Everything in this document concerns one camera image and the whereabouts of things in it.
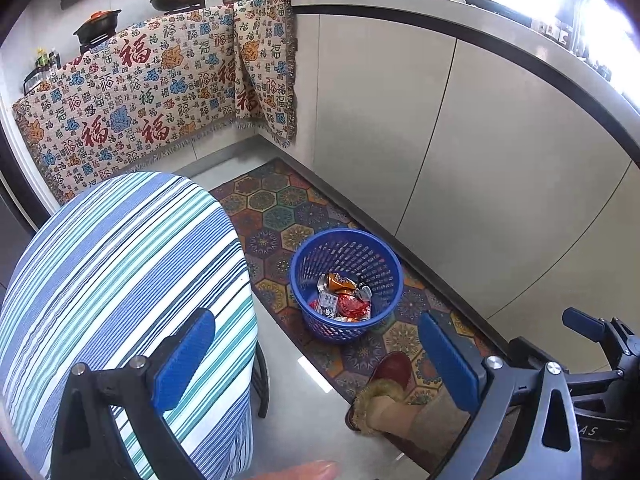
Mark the orange foil snack bag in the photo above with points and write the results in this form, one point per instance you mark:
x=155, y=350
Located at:
x=335, y=283

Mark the white patterned paper package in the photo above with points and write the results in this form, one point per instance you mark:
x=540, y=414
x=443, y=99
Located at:
x=326, y=304

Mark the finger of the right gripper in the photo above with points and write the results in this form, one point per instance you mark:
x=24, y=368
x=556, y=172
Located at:
x=584, y=324

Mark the patterned fu character cloth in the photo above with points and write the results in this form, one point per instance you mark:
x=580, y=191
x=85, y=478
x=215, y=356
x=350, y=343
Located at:
x=157, y=86

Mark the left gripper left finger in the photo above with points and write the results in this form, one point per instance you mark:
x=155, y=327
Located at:
x=87, y=443

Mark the red furry slipper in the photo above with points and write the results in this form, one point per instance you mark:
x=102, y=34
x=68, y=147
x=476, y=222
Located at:
x=389, y=379

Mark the grey wrapper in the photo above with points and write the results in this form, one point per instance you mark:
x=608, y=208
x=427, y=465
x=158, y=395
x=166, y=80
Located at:
x=363, y=292

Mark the blue plastic trash basket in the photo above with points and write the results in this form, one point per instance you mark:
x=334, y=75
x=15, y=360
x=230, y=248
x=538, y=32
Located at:
x=354, y=254

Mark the red foil snack bag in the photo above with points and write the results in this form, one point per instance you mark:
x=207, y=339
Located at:
x=352, y=309

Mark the grey refrigerator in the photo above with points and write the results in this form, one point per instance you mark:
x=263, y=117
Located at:
x=16, y=231

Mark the white kitchen cabinets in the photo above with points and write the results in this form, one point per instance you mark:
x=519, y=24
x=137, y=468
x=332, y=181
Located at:
x=506, y=166

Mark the striped blue tablecloth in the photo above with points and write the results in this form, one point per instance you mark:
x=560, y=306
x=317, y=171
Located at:
x=108, y=277

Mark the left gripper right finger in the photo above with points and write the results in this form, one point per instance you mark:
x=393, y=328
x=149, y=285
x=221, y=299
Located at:
x=546, y=445

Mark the black pot orange lid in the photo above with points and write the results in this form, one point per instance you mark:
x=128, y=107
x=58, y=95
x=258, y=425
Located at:
x=100, y=24

